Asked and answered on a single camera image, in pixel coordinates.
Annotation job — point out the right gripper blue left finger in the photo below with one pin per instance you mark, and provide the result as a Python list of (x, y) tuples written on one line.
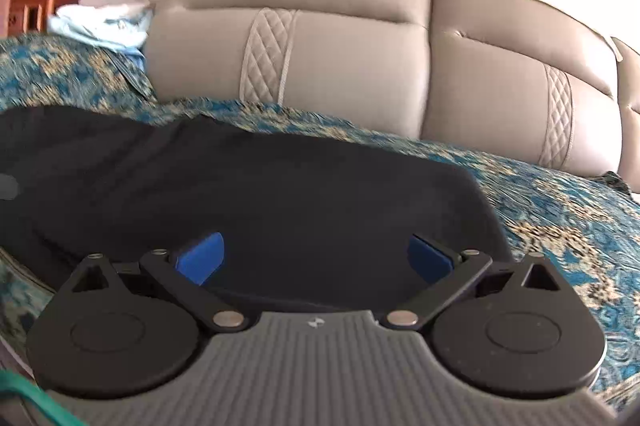
[(182, 274)]

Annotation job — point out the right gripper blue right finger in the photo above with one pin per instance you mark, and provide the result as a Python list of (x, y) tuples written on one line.
[(449, 276)]

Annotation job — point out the light blue folded cloth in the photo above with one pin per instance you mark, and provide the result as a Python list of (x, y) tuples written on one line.
[(121, 28)]

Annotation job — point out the black pants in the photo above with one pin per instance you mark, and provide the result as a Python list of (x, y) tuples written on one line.
[(308, 223)]

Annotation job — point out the blue paisley sofa throw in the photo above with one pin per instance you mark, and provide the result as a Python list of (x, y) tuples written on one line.
[(589, 228)]

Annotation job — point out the beige leather sofa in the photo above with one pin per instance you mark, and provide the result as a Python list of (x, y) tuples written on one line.
[(516, 78)]

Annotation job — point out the wooden side cabinet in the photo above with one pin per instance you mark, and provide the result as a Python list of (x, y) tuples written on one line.
[(27, 16)]

